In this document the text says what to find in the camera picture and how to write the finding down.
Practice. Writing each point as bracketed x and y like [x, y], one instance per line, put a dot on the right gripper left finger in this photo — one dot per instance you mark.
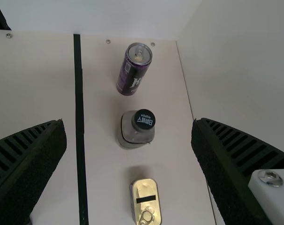
[22, 168]

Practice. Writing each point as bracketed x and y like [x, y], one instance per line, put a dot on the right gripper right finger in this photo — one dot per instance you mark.
[231, 168]

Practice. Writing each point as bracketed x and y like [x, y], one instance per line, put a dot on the purple can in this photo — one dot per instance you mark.
[132, 75]

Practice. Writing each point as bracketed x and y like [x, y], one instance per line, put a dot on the rectangular tin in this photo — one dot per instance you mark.
[146, 192]

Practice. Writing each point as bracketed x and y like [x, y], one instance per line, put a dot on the dark coffee bottle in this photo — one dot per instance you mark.
[132, 134]

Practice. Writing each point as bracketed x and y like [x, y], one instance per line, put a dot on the black strip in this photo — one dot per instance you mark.
[79, 117]

